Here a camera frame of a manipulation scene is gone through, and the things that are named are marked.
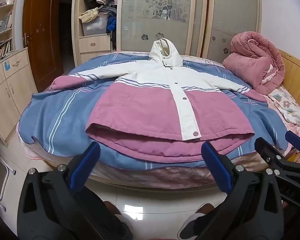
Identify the floral print quilt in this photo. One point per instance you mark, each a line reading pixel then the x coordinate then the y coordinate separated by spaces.
pixel 287 107

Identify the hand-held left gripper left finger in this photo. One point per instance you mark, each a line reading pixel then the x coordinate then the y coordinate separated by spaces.
pixel 86 163

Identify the row of books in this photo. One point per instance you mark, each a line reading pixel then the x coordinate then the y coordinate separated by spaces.
pixel 0 51

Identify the blue plaid bed sheet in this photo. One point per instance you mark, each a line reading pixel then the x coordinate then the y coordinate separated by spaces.
pixel 52 115

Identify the beige wooden wardrobe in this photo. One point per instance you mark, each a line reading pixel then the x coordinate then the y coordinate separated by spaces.
pixel 76 30

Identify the pink rolled quilt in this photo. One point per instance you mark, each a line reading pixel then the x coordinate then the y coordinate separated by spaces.
pixel 250 55

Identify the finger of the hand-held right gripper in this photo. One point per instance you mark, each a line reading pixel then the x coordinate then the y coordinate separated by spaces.
pixel 296 140
pixel 272 152

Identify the person's left foot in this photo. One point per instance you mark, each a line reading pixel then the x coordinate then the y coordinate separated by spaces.
pixel 116 211

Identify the blue garment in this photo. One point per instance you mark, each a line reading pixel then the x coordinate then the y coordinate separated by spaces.
pixel 111 23

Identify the clear plastic storage box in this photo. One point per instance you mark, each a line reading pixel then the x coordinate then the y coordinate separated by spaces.
pixel 93 27

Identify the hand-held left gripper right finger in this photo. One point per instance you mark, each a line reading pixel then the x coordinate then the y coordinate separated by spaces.
pixel 215 165

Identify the pink and white hooded jacket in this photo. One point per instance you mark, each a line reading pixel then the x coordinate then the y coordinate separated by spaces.
pixel 140 110

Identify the beige wardrobe drawer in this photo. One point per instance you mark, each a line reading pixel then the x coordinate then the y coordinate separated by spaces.
pixel 95 57
pixel 95 43

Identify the yellow crumpled cloth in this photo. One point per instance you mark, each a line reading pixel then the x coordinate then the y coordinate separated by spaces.
pixel 90 15

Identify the wooden bed headboard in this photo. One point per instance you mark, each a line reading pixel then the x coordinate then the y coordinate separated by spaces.
pixel 297 72

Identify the person's foot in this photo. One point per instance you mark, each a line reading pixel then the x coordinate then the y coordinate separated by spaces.
pixel 116 211
pixel 202 210

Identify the beige bookshelf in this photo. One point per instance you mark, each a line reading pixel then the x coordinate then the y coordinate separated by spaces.
pixel 5 7

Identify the grey folded clothes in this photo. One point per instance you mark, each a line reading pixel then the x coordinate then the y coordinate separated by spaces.
pixel 108 10

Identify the beige wooden cabinet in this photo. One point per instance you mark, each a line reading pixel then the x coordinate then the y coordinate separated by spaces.
pixel 12 90

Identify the frosted floral wardrobe door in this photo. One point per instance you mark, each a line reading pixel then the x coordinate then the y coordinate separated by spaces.
pixel 155 30
pixel 235 7

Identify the person's right foot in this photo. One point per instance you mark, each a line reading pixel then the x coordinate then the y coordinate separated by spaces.
pixel 202 210

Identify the brown wooden door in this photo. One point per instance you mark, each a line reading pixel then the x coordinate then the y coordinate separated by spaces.
pixel 43 30

